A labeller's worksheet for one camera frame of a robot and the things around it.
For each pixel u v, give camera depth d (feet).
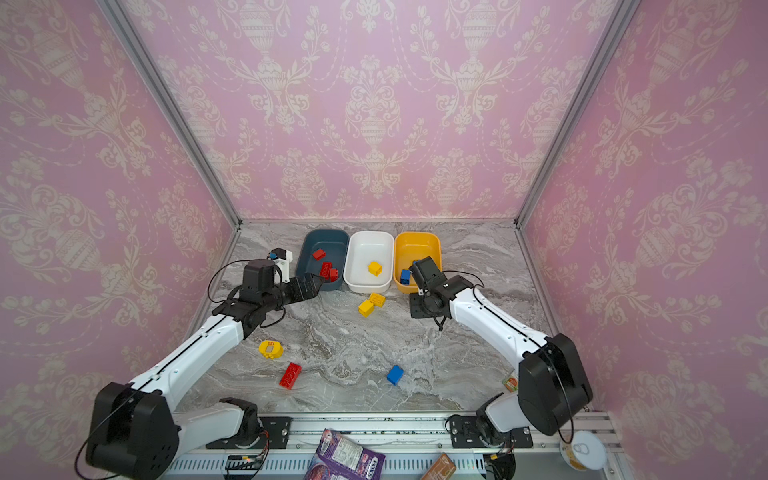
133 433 1.30
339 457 2.25
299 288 2.44
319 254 3.59
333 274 3.24
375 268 3.43
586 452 2.20
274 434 2.43
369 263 3.50
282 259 2.48
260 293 2.10
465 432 2.40
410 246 3.78
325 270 3.38
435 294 1.97
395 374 2.71
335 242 3.68
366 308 3.11
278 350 2.81
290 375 2.67
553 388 1.36
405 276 3.31
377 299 3.19
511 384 2.66
